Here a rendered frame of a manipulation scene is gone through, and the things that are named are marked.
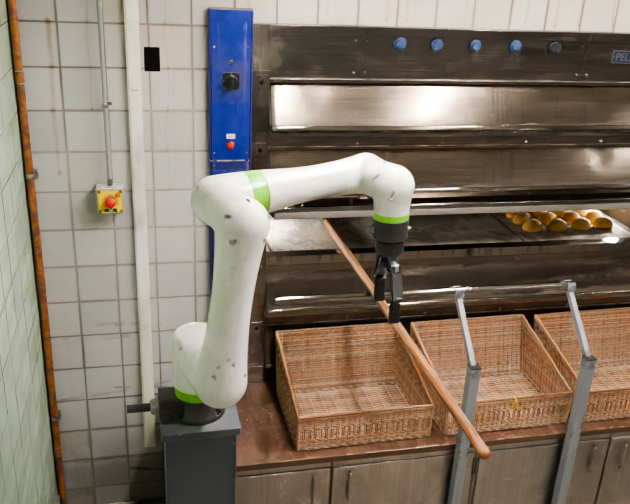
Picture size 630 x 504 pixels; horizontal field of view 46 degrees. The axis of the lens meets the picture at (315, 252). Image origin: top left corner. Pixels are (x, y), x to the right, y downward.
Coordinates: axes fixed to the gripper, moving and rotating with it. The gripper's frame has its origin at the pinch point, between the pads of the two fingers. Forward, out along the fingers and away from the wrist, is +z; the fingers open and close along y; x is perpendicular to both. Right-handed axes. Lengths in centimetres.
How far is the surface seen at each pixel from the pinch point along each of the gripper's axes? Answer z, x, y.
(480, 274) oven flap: 45, 80, -109
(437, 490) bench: 114, 44, -54
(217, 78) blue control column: -46, -35, -103
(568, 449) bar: 97, 97, -48
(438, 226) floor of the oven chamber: 31, 69, -135
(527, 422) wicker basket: 89, 83, -59
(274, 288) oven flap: 43, -14, -108
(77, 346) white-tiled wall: 62, -95, -107
